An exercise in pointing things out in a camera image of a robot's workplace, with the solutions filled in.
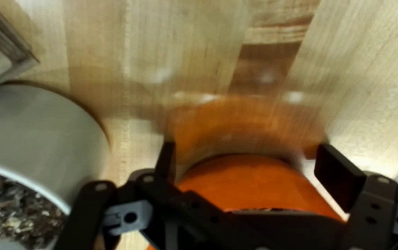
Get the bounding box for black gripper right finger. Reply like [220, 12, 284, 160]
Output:
[314, 143, 366, 212]

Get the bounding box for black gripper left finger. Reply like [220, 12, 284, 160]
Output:
[156, 142, 175, 179]

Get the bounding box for orange plastic bowl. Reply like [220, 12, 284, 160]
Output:
[167, 98, 339, 219]

